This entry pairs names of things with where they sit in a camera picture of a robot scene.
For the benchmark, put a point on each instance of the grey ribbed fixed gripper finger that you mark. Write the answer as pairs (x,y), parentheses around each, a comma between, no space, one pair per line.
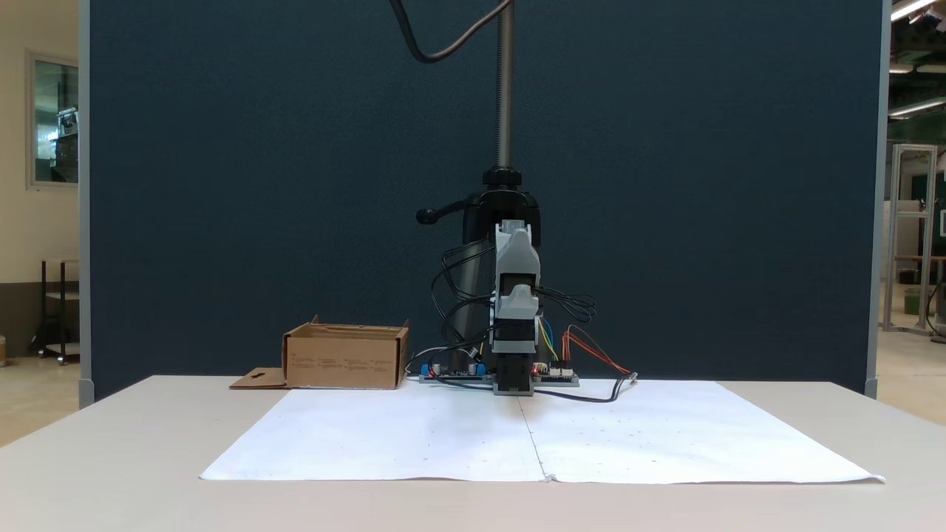
(517,304)

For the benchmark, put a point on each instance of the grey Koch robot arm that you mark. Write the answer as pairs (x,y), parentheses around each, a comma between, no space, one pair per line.
(516,255)

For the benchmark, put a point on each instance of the green bin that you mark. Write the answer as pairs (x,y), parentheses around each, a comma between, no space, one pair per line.
(913,301)

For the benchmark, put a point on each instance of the blue circuit board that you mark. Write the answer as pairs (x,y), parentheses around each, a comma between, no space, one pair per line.
(454,374)

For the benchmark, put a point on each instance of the large white paper sheet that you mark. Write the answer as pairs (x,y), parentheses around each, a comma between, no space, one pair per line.
(443,443)

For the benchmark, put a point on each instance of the brown cardboard box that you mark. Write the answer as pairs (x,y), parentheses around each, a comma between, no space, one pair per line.
(344,362)

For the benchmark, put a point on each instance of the dark blue partition panel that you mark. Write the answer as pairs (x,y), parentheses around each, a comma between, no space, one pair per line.
(222,185)

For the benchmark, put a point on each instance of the fluorescent ceiling light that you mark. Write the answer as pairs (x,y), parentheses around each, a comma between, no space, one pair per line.
(916,108)
(910,9)

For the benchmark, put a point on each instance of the black shelf cart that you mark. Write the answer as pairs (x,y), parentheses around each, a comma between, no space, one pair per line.
(59,295)

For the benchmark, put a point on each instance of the metal camera stand with clamp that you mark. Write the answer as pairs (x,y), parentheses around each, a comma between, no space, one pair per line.
(505,89)

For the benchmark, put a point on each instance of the aluminium profile frame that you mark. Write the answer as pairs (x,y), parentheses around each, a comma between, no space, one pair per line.
(915,222)

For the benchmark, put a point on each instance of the wall window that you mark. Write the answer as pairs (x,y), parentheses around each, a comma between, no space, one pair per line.
(55,122)

